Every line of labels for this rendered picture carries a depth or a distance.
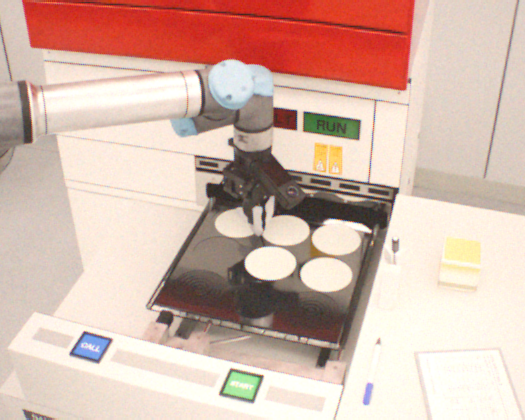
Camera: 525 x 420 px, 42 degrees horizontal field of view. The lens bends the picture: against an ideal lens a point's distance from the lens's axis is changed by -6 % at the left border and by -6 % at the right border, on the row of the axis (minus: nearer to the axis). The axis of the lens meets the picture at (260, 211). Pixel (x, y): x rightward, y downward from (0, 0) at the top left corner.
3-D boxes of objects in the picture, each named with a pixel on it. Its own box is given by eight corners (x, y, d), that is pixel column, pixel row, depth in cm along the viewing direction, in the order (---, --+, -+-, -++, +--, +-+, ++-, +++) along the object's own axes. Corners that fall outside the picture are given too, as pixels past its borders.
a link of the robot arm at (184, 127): (177, 85, 117) (236, 71, 121) (161, 104, 127) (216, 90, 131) (191, 129, 116) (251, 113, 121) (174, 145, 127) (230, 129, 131)
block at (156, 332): (152, 331, 128) (150, 319, 126) (169, 335, 127) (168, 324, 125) (135, 362, 121) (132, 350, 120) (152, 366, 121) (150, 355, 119)
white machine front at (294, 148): (70, 182, 177) (45, 37, 153) (392, 239, 158) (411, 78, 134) (64, 188, 175) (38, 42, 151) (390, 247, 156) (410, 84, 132)
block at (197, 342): (193, 341, 126) (192, 329, 124) (211, 345, 125) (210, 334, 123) (177, 373, 120) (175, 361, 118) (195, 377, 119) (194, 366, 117)
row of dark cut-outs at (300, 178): (196, 165, 159) (196, 156, 158) (392, 197, 149) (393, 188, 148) (195, 166, 159) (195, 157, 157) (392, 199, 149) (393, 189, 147)
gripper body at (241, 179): (249, 178, 147) (248, 127, 140) (280, 194, 142) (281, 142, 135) (222, 193, 143) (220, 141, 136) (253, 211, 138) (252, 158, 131)
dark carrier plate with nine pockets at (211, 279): (217, 200, 158) (217, 198, 157) (372, 228, 149) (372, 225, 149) (155, 305, 131) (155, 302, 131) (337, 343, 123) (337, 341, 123)
